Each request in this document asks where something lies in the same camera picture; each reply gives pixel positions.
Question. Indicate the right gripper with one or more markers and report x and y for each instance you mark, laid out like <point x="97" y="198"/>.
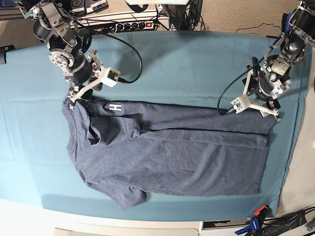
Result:
<point x="85" y="81"/>

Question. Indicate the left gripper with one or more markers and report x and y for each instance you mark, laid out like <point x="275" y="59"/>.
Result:
<point x="261" y="84"/>

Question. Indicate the blue-grey heather T-shirt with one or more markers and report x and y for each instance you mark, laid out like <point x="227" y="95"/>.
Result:
<point x="126" y="150"/>

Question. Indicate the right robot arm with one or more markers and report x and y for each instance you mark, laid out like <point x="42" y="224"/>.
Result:
<point x="67" y="49"/>

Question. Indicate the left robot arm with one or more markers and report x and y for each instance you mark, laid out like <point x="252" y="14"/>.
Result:
<point x="286" y="51"/>

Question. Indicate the blue clamp upper right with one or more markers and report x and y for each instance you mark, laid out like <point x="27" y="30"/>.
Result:
<point x="285" y="26"/>

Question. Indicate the teal table cloth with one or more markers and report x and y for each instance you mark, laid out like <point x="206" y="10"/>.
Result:
<point x="185" y="67"/>

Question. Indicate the orange blue clamp bottom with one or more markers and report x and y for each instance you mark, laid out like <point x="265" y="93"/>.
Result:
<point x="254" y="227"/>

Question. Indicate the black plastic bag bottom right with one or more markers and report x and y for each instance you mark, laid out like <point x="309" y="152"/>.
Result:
<point x="285" y="223"/>

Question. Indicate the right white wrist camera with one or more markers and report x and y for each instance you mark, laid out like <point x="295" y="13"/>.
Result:
<point x="109" y="76"/>

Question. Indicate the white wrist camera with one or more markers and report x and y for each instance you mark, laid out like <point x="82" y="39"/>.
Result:
<point x="109" y="76"/>
<point x="240" y="103"/>

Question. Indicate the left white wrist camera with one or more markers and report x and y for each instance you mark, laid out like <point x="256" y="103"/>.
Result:
<point x="240" y="103"/>

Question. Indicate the black bracket left edge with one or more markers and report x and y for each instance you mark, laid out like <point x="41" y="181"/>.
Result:
<point x="3" y="52"/>

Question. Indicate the white power strip red switch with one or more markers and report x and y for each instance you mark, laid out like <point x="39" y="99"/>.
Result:
<point x="143" y="25"/>

